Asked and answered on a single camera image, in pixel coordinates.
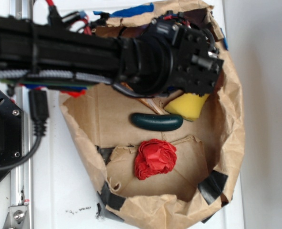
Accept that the metal corner bracket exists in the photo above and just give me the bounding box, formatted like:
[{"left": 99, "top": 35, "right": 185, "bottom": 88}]
[{"left": 3, "top": 205, "right": 30, "bottom": 229}]

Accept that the black USB cable plug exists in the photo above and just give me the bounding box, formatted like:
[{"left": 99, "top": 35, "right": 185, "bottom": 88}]
[{"left": 0, "top": 90, "right": 49, "bottom": 172}]

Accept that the dark green toy cucumber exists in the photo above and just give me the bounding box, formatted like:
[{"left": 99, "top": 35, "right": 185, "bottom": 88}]
[{"left": 130, "top": 113, "right": 183, "bottom": 132}]

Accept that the grey braided cable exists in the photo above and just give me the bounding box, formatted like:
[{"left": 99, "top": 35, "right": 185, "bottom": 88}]
[{"left": 0, "top": 69, "right": 156, "bottom": 98}]

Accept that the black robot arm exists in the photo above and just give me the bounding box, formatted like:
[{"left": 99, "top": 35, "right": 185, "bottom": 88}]
[{"left": 0, "top": 5, "right": 223, "bottom": 98}]

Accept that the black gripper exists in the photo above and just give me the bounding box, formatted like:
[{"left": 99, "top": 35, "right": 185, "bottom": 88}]
[{"left": 144, "top": 19, "right": 224, "bottom": 96}]

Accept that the aluminium extrusion rail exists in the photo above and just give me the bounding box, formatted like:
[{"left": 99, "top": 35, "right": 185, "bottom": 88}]
[{"left": 10, "top": 0, "right": 34, "bottom": 229}]

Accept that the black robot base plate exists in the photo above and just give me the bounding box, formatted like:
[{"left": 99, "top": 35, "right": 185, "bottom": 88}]
[{"left": 0, "top": 90, "right": 23, "bottom": 167}]

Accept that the yellow sponge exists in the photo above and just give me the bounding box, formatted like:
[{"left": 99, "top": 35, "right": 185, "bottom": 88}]
[{"left": 164, "top": 93, "right": 210, "bottom": 121}]

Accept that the red crumpled paper ball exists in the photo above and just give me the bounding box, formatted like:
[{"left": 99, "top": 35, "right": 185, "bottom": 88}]
[{"left": 134, "top": 139, "right": 177, "bottom": 180}]

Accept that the tan conch seashell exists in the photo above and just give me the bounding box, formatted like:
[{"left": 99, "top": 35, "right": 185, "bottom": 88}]
[{"left": 134, "top": 97, "right": 167, "bottom": 115}]

